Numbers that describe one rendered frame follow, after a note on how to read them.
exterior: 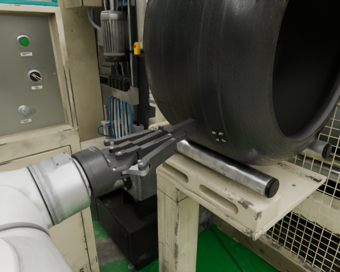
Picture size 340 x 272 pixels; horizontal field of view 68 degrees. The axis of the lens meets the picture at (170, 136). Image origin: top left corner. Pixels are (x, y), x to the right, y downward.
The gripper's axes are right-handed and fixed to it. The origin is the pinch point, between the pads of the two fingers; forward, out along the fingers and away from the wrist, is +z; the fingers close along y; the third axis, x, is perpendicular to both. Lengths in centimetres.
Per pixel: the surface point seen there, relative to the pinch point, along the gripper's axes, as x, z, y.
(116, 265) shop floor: 103, -2, 64
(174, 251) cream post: 67, 12, 25
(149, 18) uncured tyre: -19.9, 3.2, 10.6
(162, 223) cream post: 58, 13, 33
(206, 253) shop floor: 108, 43, 38
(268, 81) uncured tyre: -9.1, 9.6, -11.8
